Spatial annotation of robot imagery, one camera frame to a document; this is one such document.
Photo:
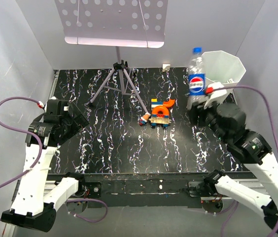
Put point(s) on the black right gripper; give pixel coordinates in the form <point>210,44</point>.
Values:
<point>194,110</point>

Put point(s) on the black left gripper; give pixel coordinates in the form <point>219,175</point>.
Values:
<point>78,123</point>

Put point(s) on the Pepsi label plastic bottle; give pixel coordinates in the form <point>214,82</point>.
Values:
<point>196,77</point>

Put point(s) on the large clear plastic bottle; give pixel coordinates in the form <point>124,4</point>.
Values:
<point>230,80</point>

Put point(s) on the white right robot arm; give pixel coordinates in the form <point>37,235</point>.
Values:
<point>248,147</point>

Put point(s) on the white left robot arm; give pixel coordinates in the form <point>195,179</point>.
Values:
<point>32,208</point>

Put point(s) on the white octagonal plastic bin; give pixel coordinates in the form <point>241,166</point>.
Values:
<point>221,66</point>

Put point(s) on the orange curved toy piece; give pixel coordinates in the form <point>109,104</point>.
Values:
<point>163,111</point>

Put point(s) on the beige toy brick vehicle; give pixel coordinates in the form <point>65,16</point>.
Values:
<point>162,121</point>

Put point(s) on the yellow white blue toy bricks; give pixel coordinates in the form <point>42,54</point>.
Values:
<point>155,103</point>

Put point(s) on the small colourful toy figure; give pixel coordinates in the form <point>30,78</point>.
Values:
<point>144,119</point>

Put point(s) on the white perforated music stand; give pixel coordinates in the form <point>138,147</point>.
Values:
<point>118,23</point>

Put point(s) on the small white wall bracket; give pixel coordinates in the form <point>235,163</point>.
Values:
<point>166,67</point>

